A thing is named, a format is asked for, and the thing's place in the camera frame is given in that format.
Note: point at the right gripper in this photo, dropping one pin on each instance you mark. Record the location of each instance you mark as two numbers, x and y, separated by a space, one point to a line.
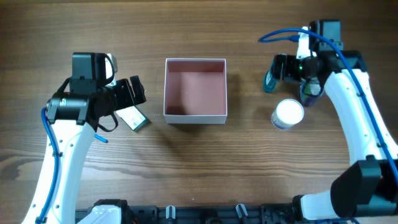
280 67

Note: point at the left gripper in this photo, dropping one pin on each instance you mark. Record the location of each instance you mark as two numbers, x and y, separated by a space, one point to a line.
125 93

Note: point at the blue mouthwash bottle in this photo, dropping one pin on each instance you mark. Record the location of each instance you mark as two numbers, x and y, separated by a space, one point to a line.
269 82

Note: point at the clear pump sanitizer bottle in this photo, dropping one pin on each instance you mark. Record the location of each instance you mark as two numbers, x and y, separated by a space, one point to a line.
310 92

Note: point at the white cotton bud tub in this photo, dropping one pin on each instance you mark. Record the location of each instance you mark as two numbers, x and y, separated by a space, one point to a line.
287 114

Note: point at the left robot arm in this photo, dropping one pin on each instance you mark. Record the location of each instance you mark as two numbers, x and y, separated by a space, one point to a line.
71 119

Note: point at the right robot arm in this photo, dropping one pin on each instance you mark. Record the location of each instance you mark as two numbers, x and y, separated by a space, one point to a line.
368 188

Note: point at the white green soap box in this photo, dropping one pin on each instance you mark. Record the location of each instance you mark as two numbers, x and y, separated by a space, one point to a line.
133 117

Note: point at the pink open cardboard box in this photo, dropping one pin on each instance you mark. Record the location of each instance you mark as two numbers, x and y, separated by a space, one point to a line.
195 91

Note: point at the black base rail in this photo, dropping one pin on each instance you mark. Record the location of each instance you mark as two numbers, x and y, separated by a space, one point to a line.
264 214

